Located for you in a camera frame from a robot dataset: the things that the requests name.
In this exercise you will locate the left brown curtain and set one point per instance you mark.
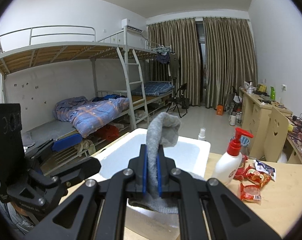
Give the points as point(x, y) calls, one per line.
point(183, 65)

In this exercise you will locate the white blue snack wrapper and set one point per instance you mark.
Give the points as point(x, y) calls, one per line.
point(265, 168)

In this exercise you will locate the desk with patterned cloth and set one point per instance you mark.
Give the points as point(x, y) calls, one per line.
point(294, 137)

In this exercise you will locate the white metal bunk bed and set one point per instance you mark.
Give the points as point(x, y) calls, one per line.
point(41, 66)

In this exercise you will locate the white red pump lotion bottle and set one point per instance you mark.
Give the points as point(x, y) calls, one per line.
point(229, 162)

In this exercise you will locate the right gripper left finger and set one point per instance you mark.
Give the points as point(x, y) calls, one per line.
point(96, 210)

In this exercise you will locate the smiley wooden chair back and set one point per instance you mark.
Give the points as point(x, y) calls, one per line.
point(276, 136)

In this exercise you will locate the white floor mug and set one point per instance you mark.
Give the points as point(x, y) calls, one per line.
point(232, 120)

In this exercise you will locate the far wooden desk drawers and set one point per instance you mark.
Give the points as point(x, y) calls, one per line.
point(255, 118)

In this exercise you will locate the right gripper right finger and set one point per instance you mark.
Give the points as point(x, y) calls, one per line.
point(208, 209)

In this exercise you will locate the red snack packet pile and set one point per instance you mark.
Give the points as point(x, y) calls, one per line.
point(250, 173)

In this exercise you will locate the black folding chair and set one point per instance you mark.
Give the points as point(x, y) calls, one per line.
point(179, 101)

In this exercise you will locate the red snack packet front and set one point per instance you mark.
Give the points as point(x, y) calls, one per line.
point(250, 193)

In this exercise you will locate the green bottle on desk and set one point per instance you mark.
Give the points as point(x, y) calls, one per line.
point(272, 94)

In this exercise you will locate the blue plaid quilt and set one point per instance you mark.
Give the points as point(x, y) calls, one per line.
point(87, 116)

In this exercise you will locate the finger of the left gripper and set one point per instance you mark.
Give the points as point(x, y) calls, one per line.
point(75, 173)
point(49, 147)

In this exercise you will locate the brown curtain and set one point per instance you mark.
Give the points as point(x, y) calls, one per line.
point(230, 58)
point(183, 65)

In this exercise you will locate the white foam box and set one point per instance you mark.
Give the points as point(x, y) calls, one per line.
point(152, 216)

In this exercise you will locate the right brown curtain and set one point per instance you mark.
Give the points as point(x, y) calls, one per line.
point(230, 58)

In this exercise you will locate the orange floor container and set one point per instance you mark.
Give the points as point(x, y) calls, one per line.
point(220, 110)

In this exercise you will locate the white air conditioner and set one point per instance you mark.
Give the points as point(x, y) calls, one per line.
point(125, 24)

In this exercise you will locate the small white spray bottle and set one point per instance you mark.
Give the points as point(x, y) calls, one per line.
point(201, 135)

